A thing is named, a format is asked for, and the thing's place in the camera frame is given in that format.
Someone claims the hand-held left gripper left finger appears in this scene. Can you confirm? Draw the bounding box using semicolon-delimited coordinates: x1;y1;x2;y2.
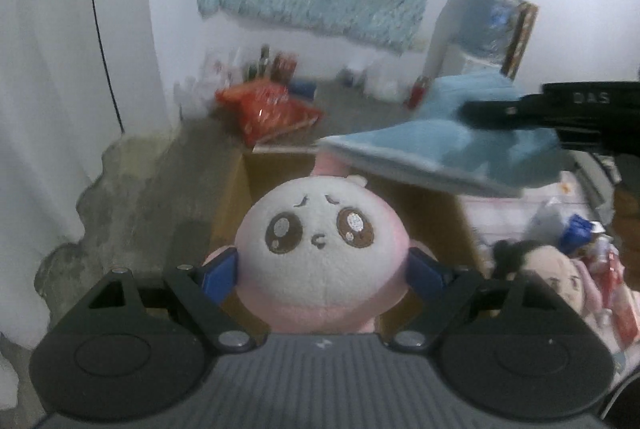
70;246;256;354

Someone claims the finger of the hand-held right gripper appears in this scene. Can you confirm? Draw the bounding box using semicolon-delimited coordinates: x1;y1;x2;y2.
457;94;546;130

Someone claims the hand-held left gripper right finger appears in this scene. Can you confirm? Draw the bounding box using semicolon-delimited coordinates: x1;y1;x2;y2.
389;246;576;354

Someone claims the light blue towel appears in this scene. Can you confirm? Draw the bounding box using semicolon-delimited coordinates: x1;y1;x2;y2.
317;72;563;199

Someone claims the pink white plush toy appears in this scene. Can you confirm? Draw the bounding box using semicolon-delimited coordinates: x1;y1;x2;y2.
202;148;441;335

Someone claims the cardboard box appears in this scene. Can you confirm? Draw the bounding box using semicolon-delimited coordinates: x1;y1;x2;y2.
207;140;493;330

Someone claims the black-haired plush doll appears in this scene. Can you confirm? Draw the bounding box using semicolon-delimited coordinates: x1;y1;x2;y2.
492;239;608;325

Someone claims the patterned folded board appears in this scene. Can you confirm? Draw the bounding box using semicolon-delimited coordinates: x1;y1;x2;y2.
500;0;540;80

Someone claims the red thermos bottle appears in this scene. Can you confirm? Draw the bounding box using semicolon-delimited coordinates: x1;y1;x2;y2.
407;76;431;110

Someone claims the white water dispenser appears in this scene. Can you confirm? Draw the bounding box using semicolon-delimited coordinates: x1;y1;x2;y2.
422;0;483;80

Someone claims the clear plastic bag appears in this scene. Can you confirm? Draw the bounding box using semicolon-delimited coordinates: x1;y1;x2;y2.
365;64;411;100

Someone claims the red snack bag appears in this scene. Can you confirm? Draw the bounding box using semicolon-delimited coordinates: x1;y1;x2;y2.
216;80;326;147

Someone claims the white plastic bag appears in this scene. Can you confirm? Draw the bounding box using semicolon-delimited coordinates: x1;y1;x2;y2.
175;54;236;110

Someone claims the white curtain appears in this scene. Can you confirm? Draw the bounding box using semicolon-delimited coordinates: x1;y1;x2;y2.
0;0;178;345

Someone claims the black wall cable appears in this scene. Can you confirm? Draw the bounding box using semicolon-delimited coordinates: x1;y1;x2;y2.
87;0;125;132

